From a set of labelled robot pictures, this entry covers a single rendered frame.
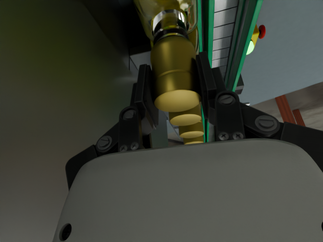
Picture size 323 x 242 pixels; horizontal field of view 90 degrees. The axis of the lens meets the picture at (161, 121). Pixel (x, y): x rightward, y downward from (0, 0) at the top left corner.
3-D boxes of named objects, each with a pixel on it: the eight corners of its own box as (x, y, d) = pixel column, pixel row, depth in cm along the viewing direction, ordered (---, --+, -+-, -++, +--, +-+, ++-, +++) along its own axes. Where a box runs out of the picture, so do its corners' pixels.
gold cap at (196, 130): (174, 102, 22) (177, 133, 21) (200, 99, 22) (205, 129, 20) (177, 113, 26) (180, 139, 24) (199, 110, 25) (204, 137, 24)
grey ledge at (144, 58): (129, 31, 49) (129, 61, 45) (157, 23, 47) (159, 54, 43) (178, 127, 135) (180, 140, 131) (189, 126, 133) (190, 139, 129)
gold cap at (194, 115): (162, 79, 17) (165, 117, 16) (195, 72, 17) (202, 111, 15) (169, 95, 21) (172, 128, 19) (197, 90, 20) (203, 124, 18)
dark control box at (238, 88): (222, 73, 76) (225, 89, 73) (240, 70, 75) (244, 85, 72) (220, 83, 84) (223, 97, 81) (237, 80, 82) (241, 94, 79)
